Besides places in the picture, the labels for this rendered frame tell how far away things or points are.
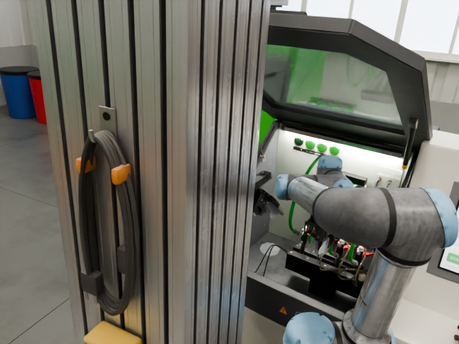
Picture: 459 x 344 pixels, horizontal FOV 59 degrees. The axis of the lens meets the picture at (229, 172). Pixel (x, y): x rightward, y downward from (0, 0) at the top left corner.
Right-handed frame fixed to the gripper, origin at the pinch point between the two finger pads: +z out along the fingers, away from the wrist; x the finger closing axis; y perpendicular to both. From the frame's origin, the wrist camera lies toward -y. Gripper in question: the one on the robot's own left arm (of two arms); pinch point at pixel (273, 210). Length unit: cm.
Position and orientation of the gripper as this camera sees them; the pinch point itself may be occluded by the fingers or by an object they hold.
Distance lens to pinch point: 150.7
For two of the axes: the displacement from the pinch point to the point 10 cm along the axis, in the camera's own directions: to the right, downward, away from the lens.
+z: 5.4, 5.8, 6.0
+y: -4.3, 8.1, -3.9
